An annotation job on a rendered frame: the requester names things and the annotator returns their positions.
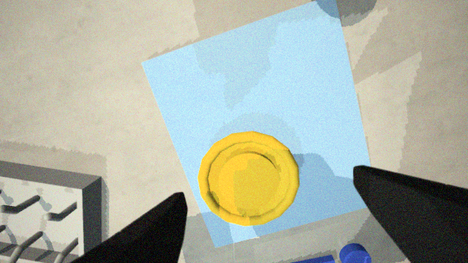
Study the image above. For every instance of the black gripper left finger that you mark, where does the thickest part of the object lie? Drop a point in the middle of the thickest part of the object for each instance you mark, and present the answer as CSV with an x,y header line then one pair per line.
x,y
155,237

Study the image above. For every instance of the light blue rectangular mat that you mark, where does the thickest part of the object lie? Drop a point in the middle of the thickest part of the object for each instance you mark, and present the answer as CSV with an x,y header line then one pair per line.
x,y
288,76

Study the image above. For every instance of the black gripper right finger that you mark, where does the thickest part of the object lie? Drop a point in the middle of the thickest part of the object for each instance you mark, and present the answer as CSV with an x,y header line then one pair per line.
x,y
427,220

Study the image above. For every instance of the yellow plate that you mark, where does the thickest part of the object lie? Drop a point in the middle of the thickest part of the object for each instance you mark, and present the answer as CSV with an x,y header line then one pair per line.
x,y
248,178

